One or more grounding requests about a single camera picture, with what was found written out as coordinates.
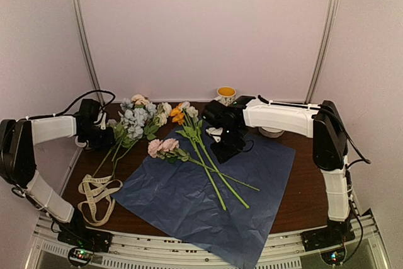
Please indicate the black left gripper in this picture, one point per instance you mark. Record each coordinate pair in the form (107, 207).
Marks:
(109, 140)

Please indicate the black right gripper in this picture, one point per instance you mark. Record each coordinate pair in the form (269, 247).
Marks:
(224, 155)

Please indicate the white flower stem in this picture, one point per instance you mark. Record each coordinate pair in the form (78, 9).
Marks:
(193, 127)

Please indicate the orange flower stem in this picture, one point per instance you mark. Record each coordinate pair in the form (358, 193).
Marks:
(177, 117)

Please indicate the blue wrapping paper sheet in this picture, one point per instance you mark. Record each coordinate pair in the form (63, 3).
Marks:
(231, 220)

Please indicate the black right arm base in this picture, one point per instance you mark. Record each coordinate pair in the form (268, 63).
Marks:
(334, 234)

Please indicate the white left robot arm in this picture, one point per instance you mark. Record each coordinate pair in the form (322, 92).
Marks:
(34, 156)

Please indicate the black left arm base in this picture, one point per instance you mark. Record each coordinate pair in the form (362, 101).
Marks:
(77, 234)

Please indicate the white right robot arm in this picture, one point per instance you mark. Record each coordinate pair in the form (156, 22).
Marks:
(321, 123)

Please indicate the white scalloped bowl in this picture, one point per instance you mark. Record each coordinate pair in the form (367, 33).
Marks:
(271, 133)

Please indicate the white mug yellow inside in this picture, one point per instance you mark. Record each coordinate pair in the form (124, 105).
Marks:
(225, 95)

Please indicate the cream printed ribbon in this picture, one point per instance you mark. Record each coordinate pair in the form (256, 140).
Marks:
(96, 190)

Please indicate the left circuit board with LEDs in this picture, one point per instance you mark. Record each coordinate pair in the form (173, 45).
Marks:
(79, 257)

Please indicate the circuit board with leds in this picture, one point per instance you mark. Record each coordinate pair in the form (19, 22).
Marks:
(79, 257)
(333, 257)

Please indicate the right circuit board with LEDs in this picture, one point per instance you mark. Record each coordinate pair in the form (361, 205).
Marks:
(333, 257)

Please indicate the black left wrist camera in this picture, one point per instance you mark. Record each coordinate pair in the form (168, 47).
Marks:
(89, 109)

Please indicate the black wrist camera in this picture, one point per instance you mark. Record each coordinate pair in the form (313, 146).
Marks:
(217, 114)
(89, 109)

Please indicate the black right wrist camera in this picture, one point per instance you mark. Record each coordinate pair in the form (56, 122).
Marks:
(217, 114)

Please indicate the aluminium front rail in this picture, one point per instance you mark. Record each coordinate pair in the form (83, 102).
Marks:
(282, 250)

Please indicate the left aluminium frame post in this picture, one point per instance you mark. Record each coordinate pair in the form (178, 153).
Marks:
(86, 51)

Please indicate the aluminium frame post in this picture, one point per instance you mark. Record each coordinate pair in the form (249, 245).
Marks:
(332, 9)
(86, 51)

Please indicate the right aluminium frame post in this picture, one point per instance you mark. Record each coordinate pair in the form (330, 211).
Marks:
(332, 9)

